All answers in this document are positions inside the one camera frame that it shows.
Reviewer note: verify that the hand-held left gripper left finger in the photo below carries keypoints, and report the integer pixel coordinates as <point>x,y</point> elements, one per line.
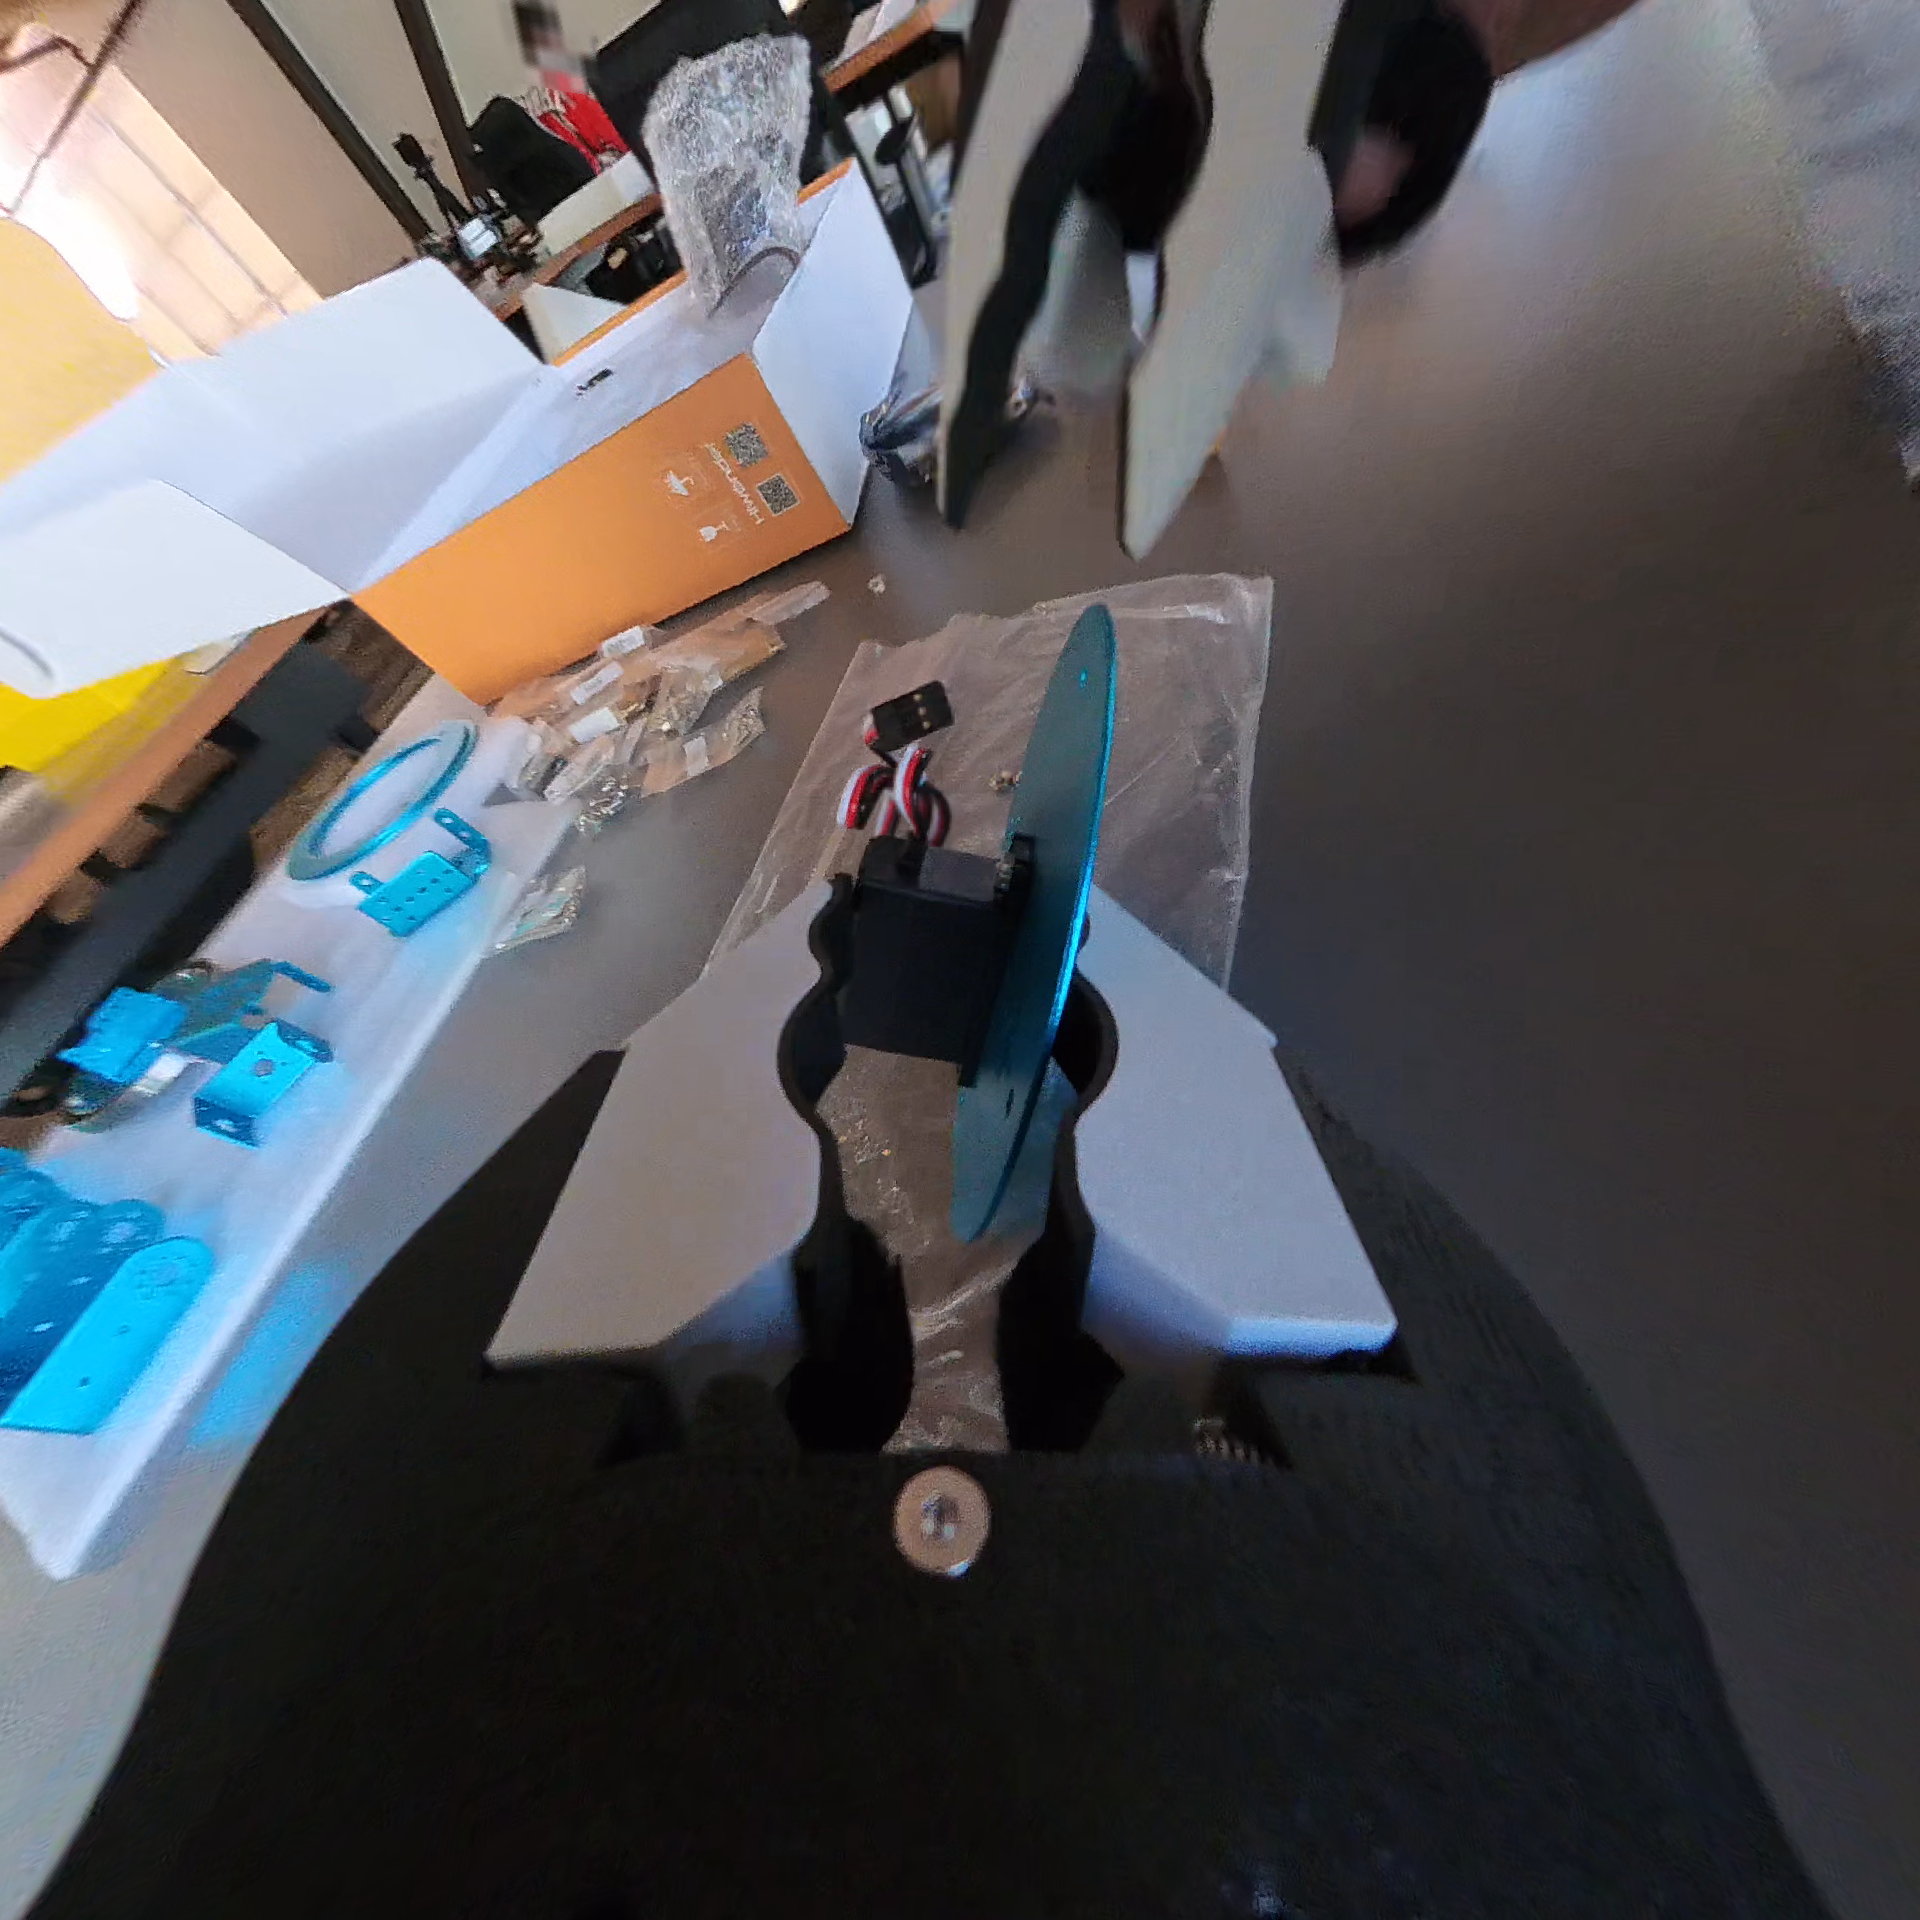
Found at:
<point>675,1185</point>

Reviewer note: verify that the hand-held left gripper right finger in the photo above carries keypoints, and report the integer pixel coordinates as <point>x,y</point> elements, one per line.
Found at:
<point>1231,1185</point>

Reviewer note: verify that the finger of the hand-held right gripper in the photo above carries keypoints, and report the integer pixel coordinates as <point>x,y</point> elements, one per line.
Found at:
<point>1231,329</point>
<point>997,149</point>

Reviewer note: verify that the black servo motor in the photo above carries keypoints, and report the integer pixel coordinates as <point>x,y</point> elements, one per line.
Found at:
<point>914,960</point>

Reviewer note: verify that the blue round metal plate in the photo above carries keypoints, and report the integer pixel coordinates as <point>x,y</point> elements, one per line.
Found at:
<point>1050,900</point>

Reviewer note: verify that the dark grey desk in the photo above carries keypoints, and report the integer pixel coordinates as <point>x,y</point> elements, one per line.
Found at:
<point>1575,749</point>

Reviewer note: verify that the person's right hand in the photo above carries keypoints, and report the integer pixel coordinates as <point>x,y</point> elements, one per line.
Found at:
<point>1553,23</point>

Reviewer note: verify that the bubble wrap bundle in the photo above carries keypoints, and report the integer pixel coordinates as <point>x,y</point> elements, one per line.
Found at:
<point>728,149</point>

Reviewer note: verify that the dark blue plastic bundle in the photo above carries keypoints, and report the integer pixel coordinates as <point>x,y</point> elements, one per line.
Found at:
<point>902,435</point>

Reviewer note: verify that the black office chair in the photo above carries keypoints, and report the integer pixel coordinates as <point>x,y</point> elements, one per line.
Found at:
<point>675,37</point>

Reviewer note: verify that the white foam sheet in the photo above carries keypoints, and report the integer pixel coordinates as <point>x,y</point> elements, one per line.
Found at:
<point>299,1201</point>

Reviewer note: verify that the clear plastic bag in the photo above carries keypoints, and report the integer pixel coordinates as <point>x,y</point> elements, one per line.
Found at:
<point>1185,720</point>

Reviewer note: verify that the pile of clear hardware bags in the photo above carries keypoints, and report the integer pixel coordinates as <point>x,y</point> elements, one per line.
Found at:
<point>645,720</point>

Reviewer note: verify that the orange cardboard box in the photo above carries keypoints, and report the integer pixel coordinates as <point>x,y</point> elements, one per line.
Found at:
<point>599,509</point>

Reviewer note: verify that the wooden top table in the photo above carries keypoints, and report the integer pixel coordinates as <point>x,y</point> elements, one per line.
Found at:
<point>150,720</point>

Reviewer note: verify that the yellow box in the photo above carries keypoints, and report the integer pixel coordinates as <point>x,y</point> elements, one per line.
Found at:
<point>75,720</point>

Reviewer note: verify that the yellow white curved panel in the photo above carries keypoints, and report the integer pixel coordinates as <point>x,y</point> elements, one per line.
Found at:
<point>61,346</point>

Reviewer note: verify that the blue metal U bracket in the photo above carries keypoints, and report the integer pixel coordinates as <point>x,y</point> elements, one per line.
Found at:
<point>75,1223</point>
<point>106,1336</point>
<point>421,891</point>

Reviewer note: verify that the teal metal bracket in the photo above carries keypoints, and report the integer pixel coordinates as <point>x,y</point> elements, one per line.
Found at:
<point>240,991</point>

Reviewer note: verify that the black camera on tripod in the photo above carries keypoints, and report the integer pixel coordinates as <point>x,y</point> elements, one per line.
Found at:
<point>451,194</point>

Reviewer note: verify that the blue bracket cluster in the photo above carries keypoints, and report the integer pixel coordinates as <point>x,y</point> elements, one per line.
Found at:
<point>120,1049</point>

